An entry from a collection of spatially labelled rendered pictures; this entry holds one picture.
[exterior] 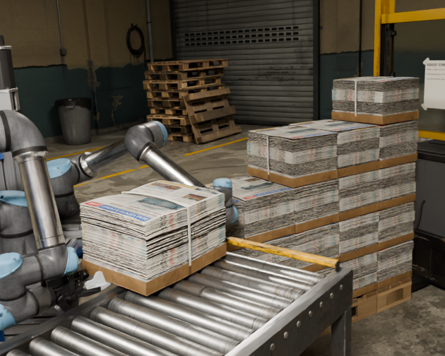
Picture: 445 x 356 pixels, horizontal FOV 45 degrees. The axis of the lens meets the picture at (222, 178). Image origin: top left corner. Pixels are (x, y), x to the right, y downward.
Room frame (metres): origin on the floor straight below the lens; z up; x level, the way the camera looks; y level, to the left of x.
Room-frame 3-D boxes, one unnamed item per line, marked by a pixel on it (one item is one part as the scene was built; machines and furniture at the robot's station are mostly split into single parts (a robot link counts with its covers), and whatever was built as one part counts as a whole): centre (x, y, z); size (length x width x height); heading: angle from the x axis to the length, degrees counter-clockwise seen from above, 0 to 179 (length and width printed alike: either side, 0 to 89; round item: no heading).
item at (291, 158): (2.66, -0.35, 0.95); 0.38 x 0.29 x 0.23; 31
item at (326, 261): (1.71, -0.18, 0.81); 0.43 x 0.03 x 0.02; 52
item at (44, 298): (1.39, 0.53, 0.82); 0.08 x 0.05 x 0.08; 52
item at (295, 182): (2.66, -0.35, 0.86); 0.38 x 0.29 x 0.04; 31
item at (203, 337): (1.29, 0.16, 0.77); 0.47 x 0.05 x 0.05; 52
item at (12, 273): (1.34, 0.57, 0.93); 0.11 x 0.08 x 0.11; 125
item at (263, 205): (2.59, -0.24, 0.42); 1.17 x 0.39 x 0.83; 121
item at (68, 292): (1.45, 0.48, 0.83); 0.12 x 0.08 x 0.09; 142
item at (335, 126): (2.83, -0.59, 1.06); 0.37 x 0.28 x 0.01; 31
